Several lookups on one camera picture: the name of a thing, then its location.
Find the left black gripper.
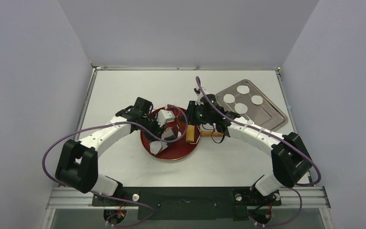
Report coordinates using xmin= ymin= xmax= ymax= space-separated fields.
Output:
xmin=140 ymin=114 xmax=166 ymax=141

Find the wooden dough roller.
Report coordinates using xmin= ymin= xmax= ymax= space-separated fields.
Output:
xmin=185 ymin=125 xmax=223 ymax=145

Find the round red lacquer tray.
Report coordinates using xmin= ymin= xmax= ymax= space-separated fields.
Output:
xmin=140 ymin=106 xmax=198 ymax=161

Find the white dough piece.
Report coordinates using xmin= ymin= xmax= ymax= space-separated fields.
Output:
xmin=149 ymin=141 xmax=168 ymax=155

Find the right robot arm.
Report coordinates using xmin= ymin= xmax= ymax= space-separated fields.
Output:
xmin=186 ymin=94 xmax=312 ymax=204

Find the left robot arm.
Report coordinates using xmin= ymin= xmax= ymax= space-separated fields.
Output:
xmin=55 ymin=97 xmax=175 ymax=205

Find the white dumpling wrapper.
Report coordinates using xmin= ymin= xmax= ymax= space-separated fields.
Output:
xmin=234 ymin=103 xmax=248 ymax=115
xmin=223 ymin=94 xmax=235 ymax=104
xmin=251 ymin=95 xmax=264 ymax=105
xmin=236 ymin=85 xmax=250 ymax=94

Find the rectangular steel tray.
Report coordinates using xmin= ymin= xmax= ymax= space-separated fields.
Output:
xmin=215 ymin=79 xmax=288 ymax=131

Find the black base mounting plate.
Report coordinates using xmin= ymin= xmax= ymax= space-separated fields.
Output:
xmin=91 ymin=187 xmax=282 ymax=221

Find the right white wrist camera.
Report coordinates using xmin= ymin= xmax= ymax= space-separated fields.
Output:
xmin=194 ymin=87 xmax=214 ymax=105

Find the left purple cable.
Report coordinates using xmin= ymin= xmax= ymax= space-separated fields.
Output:
xmin=41 ymin=104 xmax=189 ymax=229

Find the aluminium frame rail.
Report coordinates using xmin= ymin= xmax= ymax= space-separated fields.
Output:
xmin=46 ymin=187 xmax=331 ymax=209

